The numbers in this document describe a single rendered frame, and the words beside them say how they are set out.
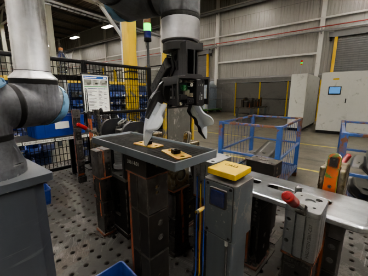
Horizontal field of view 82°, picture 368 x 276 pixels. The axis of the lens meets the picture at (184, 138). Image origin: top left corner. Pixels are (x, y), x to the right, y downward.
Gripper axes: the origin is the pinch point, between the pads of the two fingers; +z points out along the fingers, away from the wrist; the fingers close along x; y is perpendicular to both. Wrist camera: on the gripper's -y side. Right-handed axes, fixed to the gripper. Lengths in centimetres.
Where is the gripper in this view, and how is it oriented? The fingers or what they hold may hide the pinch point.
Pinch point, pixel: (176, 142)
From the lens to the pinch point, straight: 47.3
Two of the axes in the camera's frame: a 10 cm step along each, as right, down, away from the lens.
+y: 5.0, 1.7, -8.5
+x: 8.6, -1.0, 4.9
